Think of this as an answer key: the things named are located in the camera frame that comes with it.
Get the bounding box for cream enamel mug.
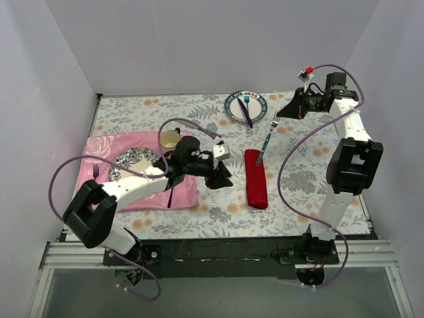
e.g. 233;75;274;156
159;128;182;155

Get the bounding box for teal handled fork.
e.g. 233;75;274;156
256;111;280;166

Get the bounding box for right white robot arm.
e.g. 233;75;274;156
276;70;384;264

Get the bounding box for white plate blue rim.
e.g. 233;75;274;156
224;91;268;125

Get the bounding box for purple spoon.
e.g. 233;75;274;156
167;187;174;209

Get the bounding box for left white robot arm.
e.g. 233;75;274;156
63;136;232;265

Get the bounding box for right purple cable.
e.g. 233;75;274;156
274;64;366;288

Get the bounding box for red cloth napkin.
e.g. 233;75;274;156
244;149;268;209

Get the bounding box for blue fork on plate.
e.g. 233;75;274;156
244;94;250;114

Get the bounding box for purple knife on plate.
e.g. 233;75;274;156
237;97;253;129

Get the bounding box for blue floral plate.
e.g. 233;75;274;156
109;147;160;182

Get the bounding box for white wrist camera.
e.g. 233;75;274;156
297;67;314;93
212;140;231;162

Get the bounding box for pink floral placemat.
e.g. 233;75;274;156
77;131;199;212

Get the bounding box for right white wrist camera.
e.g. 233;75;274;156
297;67;314;93

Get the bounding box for purple cable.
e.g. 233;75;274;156
274;64;366;288
48;117;222;301

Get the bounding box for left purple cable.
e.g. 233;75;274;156
48;117;222;301

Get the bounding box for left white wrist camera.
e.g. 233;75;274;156
212;140;231;162

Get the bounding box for purple fork on placemat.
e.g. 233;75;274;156
93;163;99;181

